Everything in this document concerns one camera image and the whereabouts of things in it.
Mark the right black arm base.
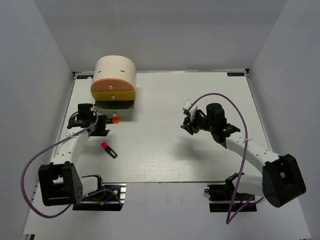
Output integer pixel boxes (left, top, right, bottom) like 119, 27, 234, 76
204, 183, 251, 213

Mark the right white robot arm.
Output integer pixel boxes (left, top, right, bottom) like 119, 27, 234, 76
181, 101, 307, 208

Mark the yellow drawer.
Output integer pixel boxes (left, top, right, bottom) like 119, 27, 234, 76
91, 89, 137, 102

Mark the orange highlighter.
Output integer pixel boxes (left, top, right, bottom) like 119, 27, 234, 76
105, 117, 120, 125

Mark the pink highlighter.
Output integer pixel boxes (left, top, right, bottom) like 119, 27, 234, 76
100, 142, 118, 159

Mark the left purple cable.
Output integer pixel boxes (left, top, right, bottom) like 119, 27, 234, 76
20, 111, 124, 219

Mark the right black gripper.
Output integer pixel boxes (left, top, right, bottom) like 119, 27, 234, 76
181, 111, 216, 135

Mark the green highlighter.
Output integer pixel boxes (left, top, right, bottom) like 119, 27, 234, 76
110, 101, 118, 109

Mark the pink top drawer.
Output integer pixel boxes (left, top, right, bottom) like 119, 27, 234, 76
90, 78, 135, 92

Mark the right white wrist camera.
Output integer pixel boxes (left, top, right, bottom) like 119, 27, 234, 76
182, 100, 198, 122

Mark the purple cable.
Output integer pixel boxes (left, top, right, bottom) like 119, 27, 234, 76
187, 93, 265, 225
20, 111, 124, 219

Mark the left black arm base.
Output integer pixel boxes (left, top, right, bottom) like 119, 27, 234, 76
72, 183, 127, 212

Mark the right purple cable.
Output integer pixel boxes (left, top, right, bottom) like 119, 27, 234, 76
187, 93, 265, 225

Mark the cream round drawer cabinet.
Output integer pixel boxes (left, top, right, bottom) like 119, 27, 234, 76
92, 55, 137, 87

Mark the grey bottom drawer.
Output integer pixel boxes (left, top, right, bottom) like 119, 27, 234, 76
95, 100, 135, 118

